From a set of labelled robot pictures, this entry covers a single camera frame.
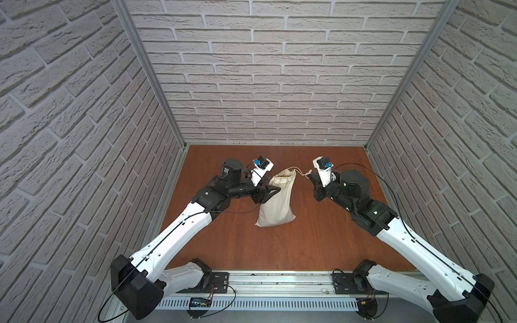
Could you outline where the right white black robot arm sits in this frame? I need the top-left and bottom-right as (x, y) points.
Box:
(308, 168), (495, 322)

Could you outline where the aluminium mounting rail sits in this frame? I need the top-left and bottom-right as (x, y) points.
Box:
(116, 269), (447, 312)

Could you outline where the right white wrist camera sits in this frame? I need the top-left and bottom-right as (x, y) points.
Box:
(312, 156), (336, 187)

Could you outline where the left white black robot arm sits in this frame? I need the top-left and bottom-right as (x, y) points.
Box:
(110, 156), (281, 320)

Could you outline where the small controller board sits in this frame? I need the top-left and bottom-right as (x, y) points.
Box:
(357, 298), (378, 320)
(187, 297), (212, 316)

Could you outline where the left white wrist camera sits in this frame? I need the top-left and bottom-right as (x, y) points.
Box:
(251, 156), (274, 187)

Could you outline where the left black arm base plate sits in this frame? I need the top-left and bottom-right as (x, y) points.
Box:
(179, 272), (230, 294)

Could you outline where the right small controller board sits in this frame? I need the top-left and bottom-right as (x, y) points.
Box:
(357, 298), (378, 320)

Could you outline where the left small controller board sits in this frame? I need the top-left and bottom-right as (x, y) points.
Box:
(187, 297), (212, 316)

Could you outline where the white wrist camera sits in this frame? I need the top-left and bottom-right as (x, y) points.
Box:
(312, 156), (336, 187)
(251, 156), (274, 187)

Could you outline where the cream cloth drawstring bag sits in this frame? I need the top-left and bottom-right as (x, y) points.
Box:
(255, 166), (312, 227)

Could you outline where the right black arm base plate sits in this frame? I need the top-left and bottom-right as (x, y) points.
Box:
(331, 271), (387, 298)

